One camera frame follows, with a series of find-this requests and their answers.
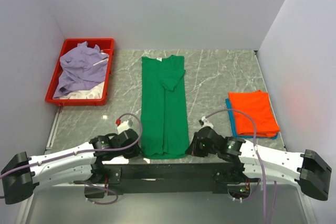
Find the green t-shirt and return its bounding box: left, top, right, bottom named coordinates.
left=141, top=55, right=190, bottom=159

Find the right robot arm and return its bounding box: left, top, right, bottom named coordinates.
left=186, top=126, right=332, bottom=201

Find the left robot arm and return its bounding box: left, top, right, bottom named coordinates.
left=1, top=129, right=141, bottom=205

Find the folded blue t-shirt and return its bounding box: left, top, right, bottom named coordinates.
left=225, top=98, right=279, bottom=140

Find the black base beam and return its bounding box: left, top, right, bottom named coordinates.
left=88, top=163, right=258, bottom=195

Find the folded orange t-shirt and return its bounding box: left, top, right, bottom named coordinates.
left=228, top=90, right=280, bottom=136

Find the lavender t-shirt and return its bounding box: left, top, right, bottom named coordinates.
left=53, top=40, right=110, bottom=99

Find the red plastic bin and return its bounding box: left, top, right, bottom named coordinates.
left=45, top=38, right=114, bottom=106

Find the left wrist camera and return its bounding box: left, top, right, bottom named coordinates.
left=116, top=119, right=133, bottom=134

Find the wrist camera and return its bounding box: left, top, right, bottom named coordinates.
left=116, top=119, right=133, bottom=134
left=199, top=116, right=214, bottom=129

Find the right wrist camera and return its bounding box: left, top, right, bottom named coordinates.
left=199, top=116, right=214, bottom=129

